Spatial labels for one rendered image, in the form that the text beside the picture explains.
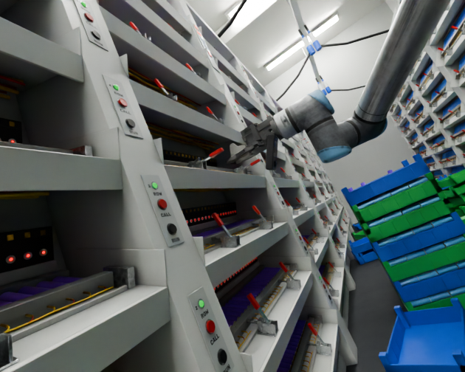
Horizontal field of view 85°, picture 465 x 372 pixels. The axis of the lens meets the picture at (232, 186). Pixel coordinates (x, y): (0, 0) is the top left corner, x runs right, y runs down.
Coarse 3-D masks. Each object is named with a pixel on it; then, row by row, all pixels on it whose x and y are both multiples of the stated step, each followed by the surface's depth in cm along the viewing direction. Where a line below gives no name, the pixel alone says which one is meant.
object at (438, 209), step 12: (432, 204) 93; (444, 204) 92; (408, 216) 96; (420, 216) 95; (432, 216) 93; (372, 228) 100; (384, 228) 99; (396, 228) 97; (408, 228) 96; (372, 240) 100
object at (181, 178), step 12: (156, 144) 47; (168, 168) 48; (180, 168) 51; (192, 168) 55; (252, 168) 104; (264, 168) 102; (180, 180) 51; (192, 180) 55; (204, 180) 59; (216, 180) 65; (228, 180) 71; (240, 180) 78; (252, 180) 88; (264, 180) 100
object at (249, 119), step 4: (232, 92) 118; (232, 96) 118; (236, 100) 134; (236, 104) 119; (240, 108) 123; (244, 108) 132; (240, 112) 122; (244, 112) 128; (248, 112) 133; (252, 112) 159; (244, 116) 127; (248, 116) 132; (252, 116) 139; (256, 116) 158; (244, 120) 144; (248, 120) 145; (252, 120) 138; (256, 120) 144; (260, 120) 150; (248, 124) 152
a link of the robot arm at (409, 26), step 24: (408, 0) 52; (432, 0) 50; (408, 24) 54; (432, 24) 53; (384, 48) 61; (408, 48) 57; (384, 72) 63; (408, 72) 62; (384, 96) 67; (360, 120) 75; (384, 120) 75; (360, 144) 79
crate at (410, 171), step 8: (416, 160) 96; (400, 168) 114; (408, 168) 97; (416, 168) 96; (424, 168) 95; (384, 176) 99; (392, 176) 98; (400, 176) 97; (408, 176) 96; (416, 176) 95; (368, 184) 101; (376, 184) 100; (384, 184) 99; (392, 184) 98; (400, 184) 97; (344, 192) 105; (352, 192) 103; (360, 192) 102; (368, 192) 101; (376, 192) 100; (352, 200) 103; (360, 200) 102
